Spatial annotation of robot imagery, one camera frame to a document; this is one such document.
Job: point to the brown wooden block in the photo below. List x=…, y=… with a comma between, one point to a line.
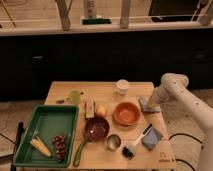
x=89, y=109

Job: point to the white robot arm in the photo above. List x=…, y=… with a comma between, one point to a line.
x=176, y=85

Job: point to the small metal cup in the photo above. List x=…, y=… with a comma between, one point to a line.
x=113, y=142

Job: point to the green base white stand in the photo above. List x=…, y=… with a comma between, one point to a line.
x=90, y=14

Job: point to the white cup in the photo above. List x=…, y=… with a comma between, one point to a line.
x=122, y=87

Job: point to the small brown food piece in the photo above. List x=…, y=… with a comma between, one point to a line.
x=60, y=101

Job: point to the grey blue towel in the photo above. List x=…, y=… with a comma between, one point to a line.
x=145, y=108

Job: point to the yellow corn cob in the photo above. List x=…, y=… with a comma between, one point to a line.
x=40, y=146

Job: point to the yellow apple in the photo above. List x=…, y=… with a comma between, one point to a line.
x=101, y=111

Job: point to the blue sponge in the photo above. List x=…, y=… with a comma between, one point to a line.
x=152, y=139

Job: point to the orange bowl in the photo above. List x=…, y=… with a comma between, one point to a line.
x=126, y=114

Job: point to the black chair frame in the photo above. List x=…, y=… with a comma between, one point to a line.
x=8, y=156

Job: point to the dish brush black bristles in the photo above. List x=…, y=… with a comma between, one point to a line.
x=128, y=150

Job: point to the green handled utensil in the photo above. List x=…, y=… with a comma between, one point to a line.
x=77, y=158

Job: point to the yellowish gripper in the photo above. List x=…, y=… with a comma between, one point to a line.
x=152, y=105

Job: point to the green plastic tray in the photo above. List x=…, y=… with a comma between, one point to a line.
x=46, y=122

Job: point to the bunch of red grapes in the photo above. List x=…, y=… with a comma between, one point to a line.
x=59, y=142

